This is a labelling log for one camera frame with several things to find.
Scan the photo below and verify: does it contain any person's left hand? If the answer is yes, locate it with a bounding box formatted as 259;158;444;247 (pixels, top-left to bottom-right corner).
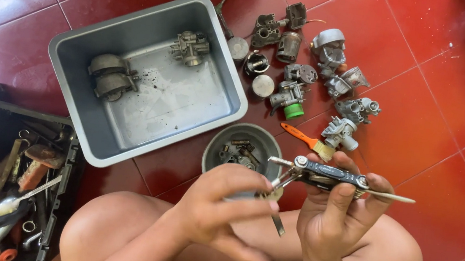
172;157;285;257

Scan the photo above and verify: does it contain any round grey metal bowl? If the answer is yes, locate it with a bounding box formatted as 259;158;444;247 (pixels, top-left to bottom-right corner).
200;118;287;185

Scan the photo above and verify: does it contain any heap of small metal parts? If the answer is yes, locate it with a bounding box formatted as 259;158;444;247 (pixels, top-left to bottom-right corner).
217;136;264;172

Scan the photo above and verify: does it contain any folding metal multi-tool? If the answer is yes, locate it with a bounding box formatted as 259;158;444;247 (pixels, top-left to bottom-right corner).
258;151;420;254

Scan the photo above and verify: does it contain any carburetor with green cap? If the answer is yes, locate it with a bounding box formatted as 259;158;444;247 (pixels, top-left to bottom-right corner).
266;78;310;123

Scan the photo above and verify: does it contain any dark flat carburetor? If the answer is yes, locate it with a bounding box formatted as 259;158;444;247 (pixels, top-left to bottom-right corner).
282;61;320;87

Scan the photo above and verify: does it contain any black ringed piston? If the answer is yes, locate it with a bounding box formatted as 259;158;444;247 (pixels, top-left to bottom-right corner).
242;49;272;80

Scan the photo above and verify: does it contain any dirty silver carburetor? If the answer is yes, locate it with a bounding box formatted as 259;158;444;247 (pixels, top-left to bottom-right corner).
167;28;213;70

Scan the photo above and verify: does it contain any dark metal lever rod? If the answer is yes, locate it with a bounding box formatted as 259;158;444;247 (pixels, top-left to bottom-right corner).
210;0;240;42

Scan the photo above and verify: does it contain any bright silver carburetor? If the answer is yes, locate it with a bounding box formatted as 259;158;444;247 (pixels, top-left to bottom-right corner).
319;114;363;153

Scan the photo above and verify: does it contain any person's left leg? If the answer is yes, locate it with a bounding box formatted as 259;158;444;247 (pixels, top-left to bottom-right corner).
57;184;294;261

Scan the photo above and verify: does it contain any small brass carburetor jet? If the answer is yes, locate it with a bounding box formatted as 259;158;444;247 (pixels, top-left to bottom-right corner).
256;185;285;203

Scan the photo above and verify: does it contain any grey plastic tub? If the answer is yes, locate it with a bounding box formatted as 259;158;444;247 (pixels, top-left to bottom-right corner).
33;0;262;187

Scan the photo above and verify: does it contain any orange handled paint brush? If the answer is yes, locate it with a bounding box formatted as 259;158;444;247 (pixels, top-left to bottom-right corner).
275;122;339;164

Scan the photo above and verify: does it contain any dark carburetor part with wire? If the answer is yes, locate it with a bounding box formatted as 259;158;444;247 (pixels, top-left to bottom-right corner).
282;0;329;35

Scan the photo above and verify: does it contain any dark open carburetor body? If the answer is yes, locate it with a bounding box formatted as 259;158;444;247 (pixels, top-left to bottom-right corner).
250;11;291;52

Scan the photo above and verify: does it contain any metal spoon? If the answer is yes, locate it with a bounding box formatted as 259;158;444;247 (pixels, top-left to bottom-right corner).
0;167;64;225

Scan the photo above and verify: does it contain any carburetor with clear bowl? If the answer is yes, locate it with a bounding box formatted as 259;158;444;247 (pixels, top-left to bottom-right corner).
323;62;373;103

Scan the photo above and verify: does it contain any person's right hand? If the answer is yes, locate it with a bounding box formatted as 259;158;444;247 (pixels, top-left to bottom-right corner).
291;147;399;261

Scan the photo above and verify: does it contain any grey brake shoe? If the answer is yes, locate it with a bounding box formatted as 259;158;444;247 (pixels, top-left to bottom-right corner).
92;69;141;105
86;51;140;83

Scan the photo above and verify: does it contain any carburetor with domed cap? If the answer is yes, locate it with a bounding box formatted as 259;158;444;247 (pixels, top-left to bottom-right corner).
306;25;353;81

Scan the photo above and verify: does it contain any silver twin-port carburetor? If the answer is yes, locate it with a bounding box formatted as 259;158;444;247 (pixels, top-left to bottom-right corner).
332;93;383;127

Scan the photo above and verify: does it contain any silver piston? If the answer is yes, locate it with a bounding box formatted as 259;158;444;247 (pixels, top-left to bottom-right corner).
249;72;277;101
225;35;251;64

